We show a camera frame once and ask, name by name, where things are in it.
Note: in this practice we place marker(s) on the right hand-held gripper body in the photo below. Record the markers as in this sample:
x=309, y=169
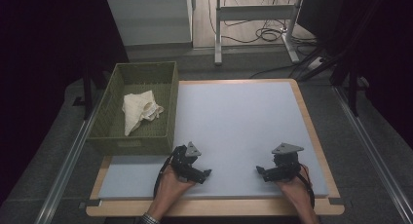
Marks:
x=285, y=165

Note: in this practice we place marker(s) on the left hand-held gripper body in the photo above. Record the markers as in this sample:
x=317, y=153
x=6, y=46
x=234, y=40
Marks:
x=183, y=160

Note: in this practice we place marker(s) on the green woven basket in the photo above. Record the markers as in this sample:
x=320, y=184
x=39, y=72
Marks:
x=142, y=139

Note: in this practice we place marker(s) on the cream printed cloth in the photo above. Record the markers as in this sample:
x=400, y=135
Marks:
x=139, y=110

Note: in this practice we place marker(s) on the person's right hand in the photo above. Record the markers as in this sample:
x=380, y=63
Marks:
x=293, y=188

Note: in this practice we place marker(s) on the person's left hand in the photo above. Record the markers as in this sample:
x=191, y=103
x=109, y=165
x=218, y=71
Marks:
x=172, y=186

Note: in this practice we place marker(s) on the black metal stand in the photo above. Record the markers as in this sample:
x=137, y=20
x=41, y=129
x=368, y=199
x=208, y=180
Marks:
x=87, y=94
x=352, y=87

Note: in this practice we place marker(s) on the white power strip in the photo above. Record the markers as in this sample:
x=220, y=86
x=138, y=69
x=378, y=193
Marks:
x=315, y=63

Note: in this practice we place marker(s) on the grey cabinet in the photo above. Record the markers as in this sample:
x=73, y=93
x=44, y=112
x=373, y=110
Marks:
x=149, y=21

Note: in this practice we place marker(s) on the metal floor rail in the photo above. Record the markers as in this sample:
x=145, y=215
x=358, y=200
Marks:
x=65, y=172
x=373, y=152

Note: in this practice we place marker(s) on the white metal desk frame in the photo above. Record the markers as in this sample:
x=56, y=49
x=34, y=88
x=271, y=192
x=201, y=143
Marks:
x=256, y=13

